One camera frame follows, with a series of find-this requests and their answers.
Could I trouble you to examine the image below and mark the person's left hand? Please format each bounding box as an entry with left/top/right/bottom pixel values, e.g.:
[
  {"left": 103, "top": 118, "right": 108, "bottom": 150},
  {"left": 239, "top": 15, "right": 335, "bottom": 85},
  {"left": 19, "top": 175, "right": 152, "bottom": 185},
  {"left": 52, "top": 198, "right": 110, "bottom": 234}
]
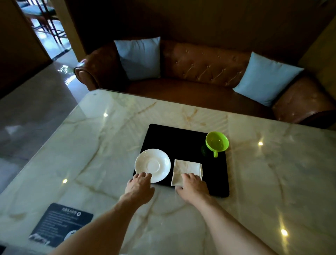
[{"left": 123, "top": 172, "right": 155, "bottom": 207}]

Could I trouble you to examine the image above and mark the person's right hand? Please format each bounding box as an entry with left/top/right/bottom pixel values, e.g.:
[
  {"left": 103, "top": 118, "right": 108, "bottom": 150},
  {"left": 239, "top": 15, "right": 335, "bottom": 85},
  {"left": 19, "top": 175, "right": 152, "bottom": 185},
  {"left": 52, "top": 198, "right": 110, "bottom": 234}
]
[{"left": 175, "top": 173, "right": 211, "bottom": 205}]

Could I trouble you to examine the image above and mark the white ceramic saucer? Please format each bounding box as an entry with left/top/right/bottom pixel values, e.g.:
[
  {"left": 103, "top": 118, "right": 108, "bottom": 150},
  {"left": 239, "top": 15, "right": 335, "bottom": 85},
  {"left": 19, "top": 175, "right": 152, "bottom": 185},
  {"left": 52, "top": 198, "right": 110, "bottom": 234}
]
[{"left": 135, "top": 149, "right": 171, "bottom": 183}]

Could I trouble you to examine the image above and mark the beige napkin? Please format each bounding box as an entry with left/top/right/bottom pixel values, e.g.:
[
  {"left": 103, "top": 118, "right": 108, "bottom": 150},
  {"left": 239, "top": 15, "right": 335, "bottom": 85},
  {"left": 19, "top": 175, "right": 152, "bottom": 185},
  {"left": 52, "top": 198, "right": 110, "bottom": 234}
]
[{"left": 171, "top": 159, "right": 203, "bottom": 187}]

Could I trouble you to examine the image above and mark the person's left forearm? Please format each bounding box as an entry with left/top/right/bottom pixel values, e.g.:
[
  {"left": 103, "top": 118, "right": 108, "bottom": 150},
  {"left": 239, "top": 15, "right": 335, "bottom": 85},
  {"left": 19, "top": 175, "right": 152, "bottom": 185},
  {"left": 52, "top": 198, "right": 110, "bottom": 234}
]
[{"left": 49, "top": 198, "right": 153, "bottom": 255}]

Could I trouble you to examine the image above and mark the person's right forearm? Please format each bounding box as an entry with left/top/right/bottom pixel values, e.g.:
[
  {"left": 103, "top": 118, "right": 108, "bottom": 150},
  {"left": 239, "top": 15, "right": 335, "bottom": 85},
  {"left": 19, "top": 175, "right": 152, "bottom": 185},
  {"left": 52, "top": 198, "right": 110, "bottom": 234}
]
[{"left": 188, "top": 196, "right": 279, "bottom": 255}]

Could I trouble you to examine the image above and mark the black rectangular tray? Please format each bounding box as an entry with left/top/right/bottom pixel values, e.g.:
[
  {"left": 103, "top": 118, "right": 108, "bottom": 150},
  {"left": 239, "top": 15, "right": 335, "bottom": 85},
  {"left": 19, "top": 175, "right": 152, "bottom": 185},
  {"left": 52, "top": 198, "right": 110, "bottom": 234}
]
[{"left": 133, "top": 124, "right": 230, "bottom": 198}]

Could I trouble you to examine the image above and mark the green plastic cup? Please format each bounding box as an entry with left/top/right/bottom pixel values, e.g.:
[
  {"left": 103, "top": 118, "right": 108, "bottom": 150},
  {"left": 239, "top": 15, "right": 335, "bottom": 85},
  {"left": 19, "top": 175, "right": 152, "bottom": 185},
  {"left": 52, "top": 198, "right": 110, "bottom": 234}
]
[{"left": 205, "top": 131, "right": 229, "bottom": 158}]

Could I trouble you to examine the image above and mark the dark printed table card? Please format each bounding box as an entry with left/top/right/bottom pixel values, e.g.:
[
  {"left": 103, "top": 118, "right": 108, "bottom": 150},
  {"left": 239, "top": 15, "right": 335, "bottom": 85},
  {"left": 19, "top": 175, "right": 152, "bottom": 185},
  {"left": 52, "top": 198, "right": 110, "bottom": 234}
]
[{"left": 28, "top": 203, "right": 94, "bottom": 248}]

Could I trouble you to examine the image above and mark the light blue cushion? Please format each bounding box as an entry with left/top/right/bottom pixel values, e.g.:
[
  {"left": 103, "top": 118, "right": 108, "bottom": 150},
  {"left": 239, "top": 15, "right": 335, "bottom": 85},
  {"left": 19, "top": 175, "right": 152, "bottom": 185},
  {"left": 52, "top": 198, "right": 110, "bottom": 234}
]
[
  {"left": 233, "top": 52, "right": 304, "bottom": 107},
  {"left": 114, "top": 36, "right": 161, "bottom": 81}
]

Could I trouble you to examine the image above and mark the brown leather tufted sofa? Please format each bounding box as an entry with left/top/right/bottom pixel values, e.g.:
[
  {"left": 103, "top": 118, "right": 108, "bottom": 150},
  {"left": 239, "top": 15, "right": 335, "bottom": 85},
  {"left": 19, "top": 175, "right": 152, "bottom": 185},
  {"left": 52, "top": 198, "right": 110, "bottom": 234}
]
[{"left": 74, "top": 37, "right": 336, "bottom": 130}]

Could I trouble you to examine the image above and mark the wooden chair with teal seat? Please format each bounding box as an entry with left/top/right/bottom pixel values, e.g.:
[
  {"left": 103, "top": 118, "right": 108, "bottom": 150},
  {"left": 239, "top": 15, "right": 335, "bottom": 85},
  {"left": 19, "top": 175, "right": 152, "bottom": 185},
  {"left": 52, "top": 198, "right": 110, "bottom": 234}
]
[{"left": 16, "top": 0, "right": 67, "bottom": 44}]

